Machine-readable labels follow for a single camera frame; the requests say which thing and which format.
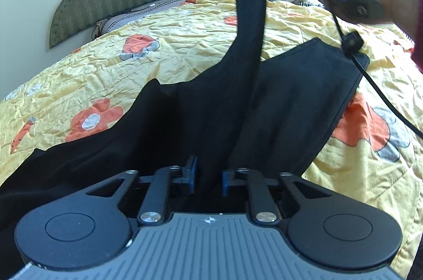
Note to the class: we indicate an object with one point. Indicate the yellow floral bedsheet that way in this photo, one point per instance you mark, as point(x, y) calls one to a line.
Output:
point(82, 78)

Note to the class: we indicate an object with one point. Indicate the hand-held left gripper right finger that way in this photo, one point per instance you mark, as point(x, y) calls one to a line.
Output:
point(226, 184)

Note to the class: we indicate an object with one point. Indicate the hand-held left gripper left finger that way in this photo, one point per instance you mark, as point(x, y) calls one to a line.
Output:
point(191, 174)

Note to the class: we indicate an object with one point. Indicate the black pants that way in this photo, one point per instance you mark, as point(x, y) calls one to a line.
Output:
point(198, 101)

